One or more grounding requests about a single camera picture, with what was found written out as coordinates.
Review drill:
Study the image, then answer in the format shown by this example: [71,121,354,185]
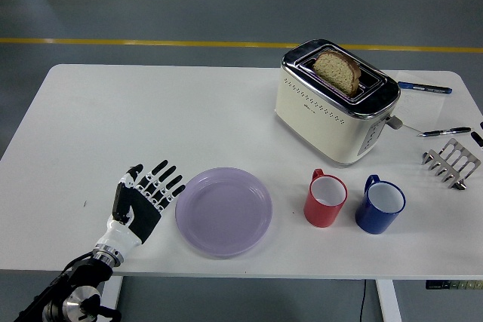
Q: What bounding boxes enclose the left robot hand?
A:
[96,159,186,257]

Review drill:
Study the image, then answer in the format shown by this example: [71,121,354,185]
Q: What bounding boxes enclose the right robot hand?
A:
[471,121,483,148]

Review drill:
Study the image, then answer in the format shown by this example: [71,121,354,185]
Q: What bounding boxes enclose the purple plastic plate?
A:
[174,167,273,260]

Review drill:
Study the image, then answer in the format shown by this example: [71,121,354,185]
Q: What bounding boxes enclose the brown bread slice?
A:
[312,50,362,97]

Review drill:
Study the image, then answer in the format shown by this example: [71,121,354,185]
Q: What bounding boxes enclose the metal toast rack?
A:
[421,138,483,191]

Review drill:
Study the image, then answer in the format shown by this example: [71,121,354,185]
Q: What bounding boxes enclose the black ballpoint pen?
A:
[417,127,472,138]

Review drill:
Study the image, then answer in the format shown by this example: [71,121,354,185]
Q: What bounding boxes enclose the white paper sheet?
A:
[394,70,450,133]

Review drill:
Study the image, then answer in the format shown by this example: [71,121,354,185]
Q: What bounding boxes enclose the blue marker pen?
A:
[398,81,454,95]

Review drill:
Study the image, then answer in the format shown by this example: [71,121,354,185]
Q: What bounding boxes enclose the white table leg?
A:
[94,275,125,322]
[375,279,403,322]

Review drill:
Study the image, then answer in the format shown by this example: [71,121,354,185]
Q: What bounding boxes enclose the blue enamel mug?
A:
[355,174,408,235]

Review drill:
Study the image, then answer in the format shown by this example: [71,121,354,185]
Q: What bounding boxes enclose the black table control panel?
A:
[425,279,483,291]

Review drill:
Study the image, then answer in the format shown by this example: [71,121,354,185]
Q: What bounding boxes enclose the cream and chrome toaster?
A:
[274,38,405,167]

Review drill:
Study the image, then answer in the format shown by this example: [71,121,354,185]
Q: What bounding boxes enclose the red enamel mug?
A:
[303,168,349,229]

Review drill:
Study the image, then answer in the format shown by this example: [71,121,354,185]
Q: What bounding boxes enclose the black cable under table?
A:
[358,279,368,322]

